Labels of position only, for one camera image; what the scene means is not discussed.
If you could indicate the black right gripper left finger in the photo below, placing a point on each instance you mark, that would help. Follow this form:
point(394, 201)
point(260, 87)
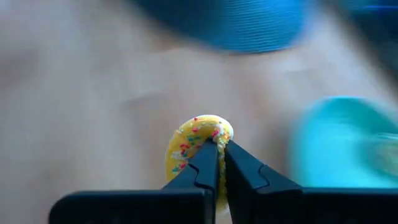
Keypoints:
point(192, 199)

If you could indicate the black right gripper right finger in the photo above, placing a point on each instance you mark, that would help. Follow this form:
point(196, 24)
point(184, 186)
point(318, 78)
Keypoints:
point(267, 202)

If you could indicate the yellow frosted sprinkle donut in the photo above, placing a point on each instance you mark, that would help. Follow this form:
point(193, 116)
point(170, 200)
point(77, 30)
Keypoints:
point(192, 130)

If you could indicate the teal bowl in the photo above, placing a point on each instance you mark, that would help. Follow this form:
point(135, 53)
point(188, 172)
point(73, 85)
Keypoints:
point(339, 143)

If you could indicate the dark blue round mat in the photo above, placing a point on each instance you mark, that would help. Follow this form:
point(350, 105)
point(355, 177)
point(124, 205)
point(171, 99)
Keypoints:
point(236, 25)

